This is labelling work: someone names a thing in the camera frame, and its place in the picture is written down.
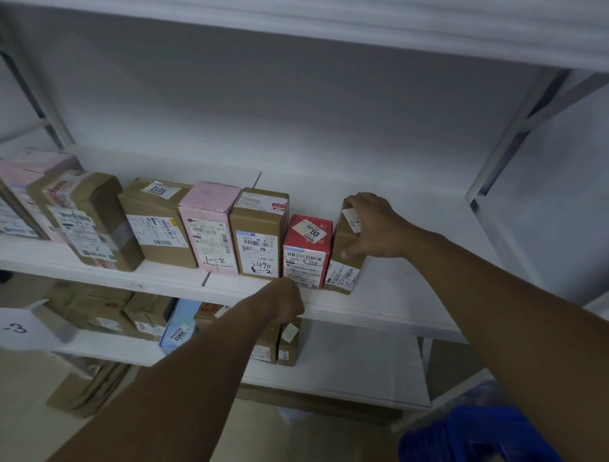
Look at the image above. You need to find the person's right hand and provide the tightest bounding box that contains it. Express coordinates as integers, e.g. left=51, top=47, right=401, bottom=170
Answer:
left=340, top=192, right=443, bottom=260

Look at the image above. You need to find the person's left hand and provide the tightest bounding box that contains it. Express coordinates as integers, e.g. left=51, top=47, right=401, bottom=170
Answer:
left=247, top=277, right=305, bottom=324

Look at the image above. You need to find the brown parcel marked 1-3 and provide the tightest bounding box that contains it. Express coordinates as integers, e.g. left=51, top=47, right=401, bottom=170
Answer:
left=249, top=323, right=282, bottom=365

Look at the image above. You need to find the narrow brown box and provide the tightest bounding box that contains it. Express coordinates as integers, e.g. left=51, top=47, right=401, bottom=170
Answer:
left=323, top=199, right=367, bottom=295

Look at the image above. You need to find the small red box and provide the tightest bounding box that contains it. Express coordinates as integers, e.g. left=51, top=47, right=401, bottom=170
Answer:
left=283, top=214, right=334, bottom=290

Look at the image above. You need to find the white metal shelf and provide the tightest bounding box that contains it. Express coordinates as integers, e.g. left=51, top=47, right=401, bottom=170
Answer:
left=0, top=0, right=609, bottom=413

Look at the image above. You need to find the brown box labelled 2490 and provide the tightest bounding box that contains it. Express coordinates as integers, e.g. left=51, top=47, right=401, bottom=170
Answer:
left=230, top=187, right=290, bottom=279

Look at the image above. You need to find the light blue box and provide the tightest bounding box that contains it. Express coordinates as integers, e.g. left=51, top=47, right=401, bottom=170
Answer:
left=159, top=298, right=203, bottom=355

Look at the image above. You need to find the pink box wrinkled label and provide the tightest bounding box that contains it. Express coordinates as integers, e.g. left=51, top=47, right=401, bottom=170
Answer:
left=178, top=180, right=242, bottom=276

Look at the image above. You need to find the brown parcel white label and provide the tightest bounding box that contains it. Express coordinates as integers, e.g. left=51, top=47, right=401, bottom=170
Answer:
left=122, top=293, right=177, bottom=341

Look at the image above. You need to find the brown parcel 1012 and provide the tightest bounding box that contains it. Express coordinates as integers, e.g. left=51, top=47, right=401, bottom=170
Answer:
left=117, top=177, right=199, bottom=269

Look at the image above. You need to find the green printed cardboard box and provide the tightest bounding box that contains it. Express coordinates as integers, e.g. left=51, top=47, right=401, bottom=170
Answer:
left=45, top=280, right=134, bottom=334

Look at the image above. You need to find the red-taped parcel marked 1-2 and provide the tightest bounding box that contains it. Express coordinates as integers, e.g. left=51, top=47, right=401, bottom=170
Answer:
left=28, top=171, right=145, bottom=273

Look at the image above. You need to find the blue plastic crate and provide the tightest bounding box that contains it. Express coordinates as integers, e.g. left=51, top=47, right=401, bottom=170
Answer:
left=398, top=404, right=562, bottom=462

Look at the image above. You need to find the person's right forearm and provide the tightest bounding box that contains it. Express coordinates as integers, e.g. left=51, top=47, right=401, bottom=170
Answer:
left=409, top=233, right=609, bottom=462

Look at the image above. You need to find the person's left forearm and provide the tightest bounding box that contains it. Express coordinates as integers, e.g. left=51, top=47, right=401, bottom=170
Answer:
left=45, top=304, right=282, bottom=462

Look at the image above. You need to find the folded cardboard pad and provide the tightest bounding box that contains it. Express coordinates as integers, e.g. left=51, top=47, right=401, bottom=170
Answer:
left=46, top=359, right=132, bottom=419

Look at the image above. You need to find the white paper shelf label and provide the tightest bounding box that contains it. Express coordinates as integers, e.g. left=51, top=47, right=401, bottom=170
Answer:
left=0, top=300, right=77, bottom=352

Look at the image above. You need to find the small white paper scrap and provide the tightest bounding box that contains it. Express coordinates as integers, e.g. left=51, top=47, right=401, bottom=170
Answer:
left=278, top=407, right=310, bottom=425

